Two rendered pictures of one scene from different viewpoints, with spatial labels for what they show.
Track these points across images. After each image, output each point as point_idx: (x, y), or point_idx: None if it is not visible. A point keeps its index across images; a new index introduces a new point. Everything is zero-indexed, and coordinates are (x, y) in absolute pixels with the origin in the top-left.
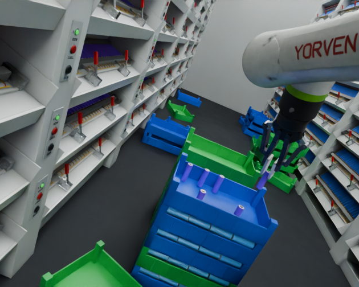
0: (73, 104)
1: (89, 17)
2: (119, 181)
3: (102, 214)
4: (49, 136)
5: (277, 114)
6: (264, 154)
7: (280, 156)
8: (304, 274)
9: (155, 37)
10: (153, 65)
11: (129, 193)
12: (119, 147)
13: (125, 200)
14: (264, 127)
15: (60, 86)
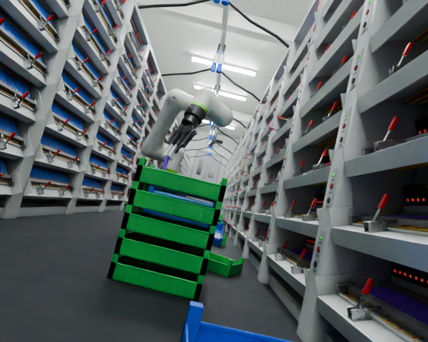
0: (286, 186)
1: (291, 145)
2: (262, 316)
3: (246, 292)
4: (276, 196)
5: (196, 125)
6: (181, 147)
7: (176, 142)
8: None
9: (346, 111)
10: (376, 146)
11: (240, 305)
12: (310, 305)
13: (238, 300)
14: (195, 134)
15: (282, 174)
